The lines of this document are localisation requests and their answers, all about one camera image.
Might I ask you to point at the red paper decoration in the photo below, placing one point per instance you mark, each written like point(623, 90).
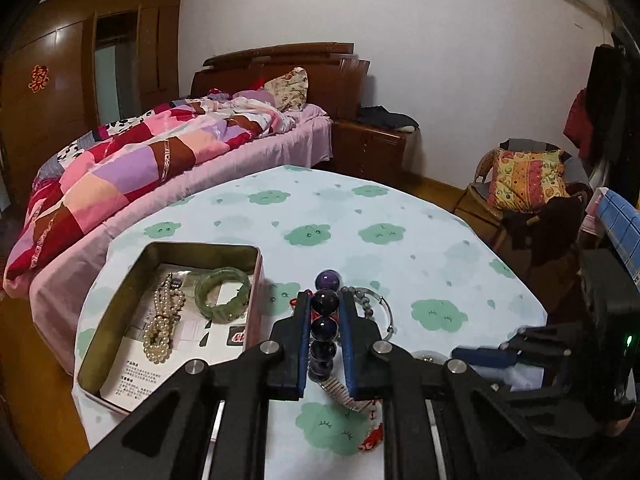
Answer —
point(38, 78)

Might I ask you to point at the floral pillow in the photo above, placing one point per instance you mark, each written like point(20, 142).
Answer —
point(290, 87)

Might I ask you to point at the wooden wardrobe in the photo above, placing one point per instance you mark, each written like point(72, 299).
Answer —
point(55, 50)

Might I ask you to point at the wicker chair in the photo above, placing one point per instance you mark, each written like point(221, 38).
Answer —
point(475, 200)

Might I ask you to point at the red and white charm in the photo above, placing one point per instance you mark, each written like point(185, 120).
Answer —
point(373, 442)

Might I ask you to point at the dark folded clothes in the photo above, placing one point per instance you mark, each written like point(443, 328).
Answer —
point(385, 117)

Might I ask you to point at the wooden headboard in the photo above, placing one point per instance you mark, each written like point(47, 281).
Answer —
point(325, 72)

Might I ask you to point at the wooden nightstand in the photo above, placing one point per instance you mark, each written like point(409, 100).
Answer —
point(372, 152)

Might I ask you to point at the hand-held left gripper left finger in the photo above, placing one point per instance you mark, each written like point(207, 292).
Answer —
point(302, 347)

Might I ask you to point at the bed with pink sheet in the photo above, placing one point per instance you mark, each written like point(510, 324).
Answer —
point(280, 150)

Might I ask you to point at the patchwork quilt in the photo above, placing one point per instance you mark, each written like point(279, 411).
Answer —
point(125, 170)

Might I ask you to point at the hanging dark garment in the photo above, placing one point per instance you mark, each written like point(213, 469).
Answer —
point(605, 100)

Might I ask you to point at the dark garment on chair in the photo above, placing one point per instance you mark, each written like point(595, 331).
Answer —
point(555, 225)

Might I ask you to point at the printed paper leaflet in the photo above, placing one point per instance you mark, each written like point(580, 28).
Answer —
point(145, 375)

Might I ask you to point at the hanging red garment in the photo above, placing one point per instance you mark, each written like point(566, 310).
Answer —
point(577, 122)

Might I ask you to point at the silver bangle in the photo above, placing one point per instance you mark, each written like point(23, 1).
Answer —
point(391, 317)

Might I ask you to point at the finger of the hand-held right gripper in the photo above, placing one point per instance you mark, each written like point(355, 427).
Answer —
point(482, 357)
point(537, 337)

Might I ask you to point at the metal tin box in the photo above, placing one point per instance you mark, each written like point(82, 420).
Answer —
point(200, 253)

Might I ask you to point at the yellow patterned cushion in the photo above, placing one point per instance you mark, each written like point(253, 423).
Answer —
point(527, 180)

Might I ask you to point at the green cloud print tablecloth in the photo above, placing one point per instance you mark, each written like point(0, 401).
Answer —
point(325, 200)

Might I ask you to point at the green jade bangle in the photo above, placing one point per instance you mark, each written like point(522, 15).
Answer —
point(207, 292)

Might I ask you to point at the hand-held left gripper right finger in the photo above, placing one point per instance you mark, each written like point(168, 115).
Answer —
point(348, 347)

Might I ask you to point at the silver stretch metal band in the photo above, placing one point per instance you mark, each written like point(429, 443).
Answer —
point(340, 393)

